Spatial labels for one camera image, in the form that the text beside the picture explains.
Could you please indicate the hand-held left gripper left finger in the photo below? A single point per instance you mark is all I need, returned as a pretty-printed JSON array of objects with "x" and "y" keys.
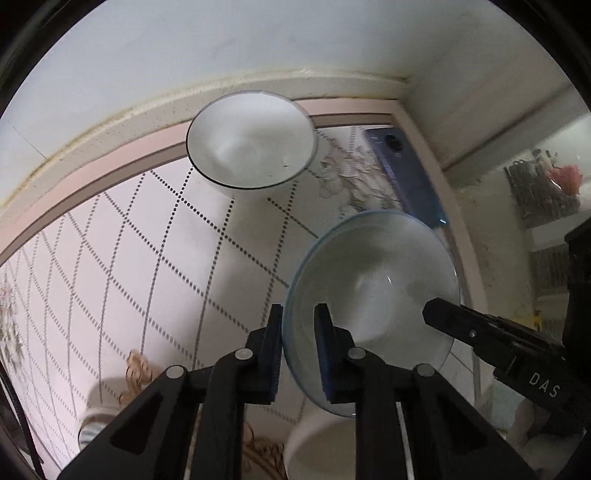
[{"x": 272, "y": 364}]

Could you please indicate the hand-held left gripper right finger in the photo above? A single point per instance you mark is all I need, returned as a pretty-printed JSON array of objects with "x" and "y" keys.
[{"x": 325, "y": 360}]

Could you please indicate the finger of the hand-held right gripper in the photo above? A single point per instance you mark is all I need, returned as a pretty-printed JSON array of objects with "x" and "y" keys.
[{"x": 461, "y": 323}]

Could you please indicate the blue smartphone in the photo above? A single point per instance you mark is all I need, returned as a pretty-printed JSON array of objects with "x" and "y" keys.
[{"x": 406, "y": 175}]

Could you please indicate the white bowl dark rim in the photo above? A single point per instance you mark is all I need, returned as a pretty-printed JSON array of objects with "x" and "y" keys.
[{"x": 249, "y": 138}]

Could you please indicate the clear blue glass bowl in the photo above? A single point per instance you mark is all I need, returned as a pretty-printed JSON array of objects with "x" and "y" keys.
[{"x": 383, "y": 286}]

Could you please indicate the printed diamond pattern table mat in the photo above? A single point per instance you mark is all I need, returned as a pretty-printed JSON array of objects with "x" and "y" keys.
[{"x": 138, "y": 258}]

